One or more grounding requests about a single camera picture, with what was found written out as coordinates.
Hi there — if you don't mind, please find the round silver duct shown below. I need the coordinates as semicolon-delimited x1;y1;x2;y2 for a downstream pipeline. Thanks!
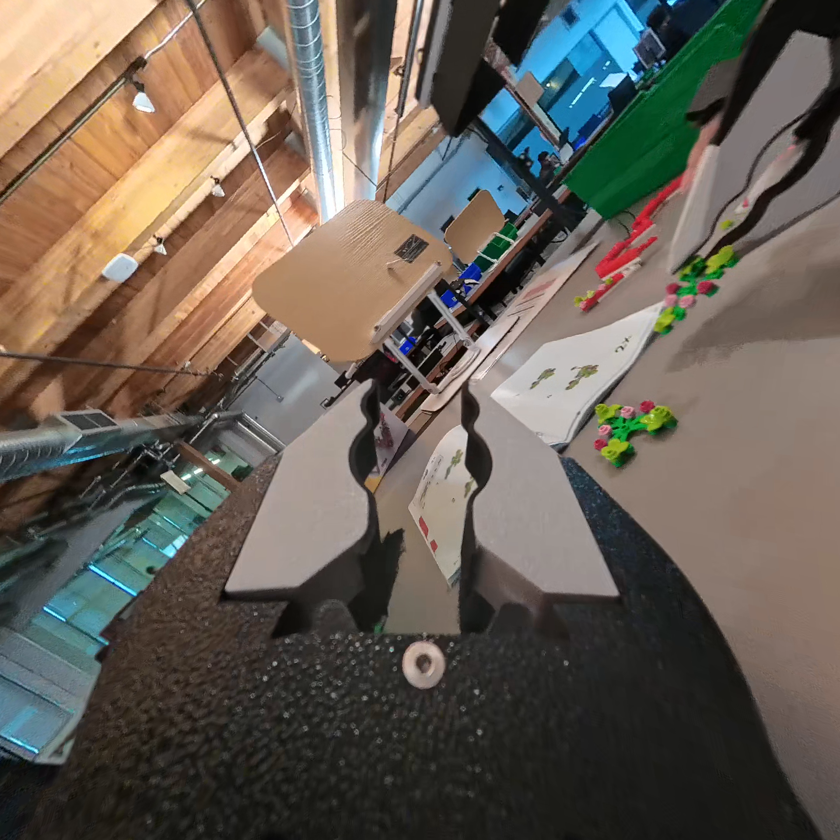
285;0;339;221

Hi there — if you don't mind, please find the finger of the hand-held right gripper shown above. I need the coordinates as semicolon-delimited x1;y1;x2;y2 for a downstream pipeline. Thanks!
709;141;837;260
668;121;728;275

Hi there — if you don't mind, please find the large green plastic bin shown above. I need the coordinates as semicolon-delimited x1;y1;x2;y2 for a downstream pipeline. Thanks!
564;0;769;221

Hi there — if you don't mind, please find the lime lego flower cluster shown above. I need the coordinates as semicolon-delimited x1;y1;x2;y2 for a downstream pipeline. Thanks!
653;244;739;337

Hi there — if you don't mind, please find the open instruction booklet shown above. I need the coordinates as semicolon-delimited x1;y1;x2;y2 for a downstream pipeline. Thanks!
407;302;665;586

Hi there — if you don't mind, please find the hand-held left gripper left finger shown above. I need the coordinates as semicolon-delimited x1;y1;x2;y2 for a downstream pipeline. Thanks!
224;378;382;636

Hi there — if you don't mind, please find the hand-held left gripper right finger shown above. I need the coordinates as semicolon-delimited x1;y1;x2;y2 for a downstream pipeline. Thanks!
459;382;622;634

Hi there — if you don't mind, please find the yellow lego box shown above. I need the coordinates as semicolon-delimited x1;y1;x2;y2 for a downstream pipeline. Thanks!
369;412;416;494

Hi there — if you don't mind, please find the black flat panel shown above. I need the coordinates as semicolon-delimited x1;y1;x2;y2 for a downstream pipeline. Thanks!
416;0;552;135

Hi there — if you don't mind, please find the red white lego assembly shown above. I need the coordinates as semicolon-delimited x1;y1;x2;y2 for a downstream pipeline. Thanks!
594;176;686;282

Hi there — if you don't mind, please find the small lime pink lego assembly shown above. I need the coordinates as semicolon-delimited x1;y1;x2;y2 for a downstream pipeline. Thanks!
574;276;624;312

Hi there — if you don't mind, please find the green lego flower assembly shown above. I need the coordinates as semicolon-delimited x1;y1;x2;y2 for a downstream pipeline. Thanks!
592;400;678;468

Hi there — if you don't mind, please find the wooden chair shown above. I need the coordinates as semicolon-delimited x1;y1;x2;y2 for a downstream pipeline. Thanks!
443;189;519;263
251;199;483;395

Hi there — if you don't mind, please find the small green storage bin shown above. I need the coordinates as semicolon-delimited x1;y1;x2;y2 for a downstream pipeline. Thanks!
476;223;519;270

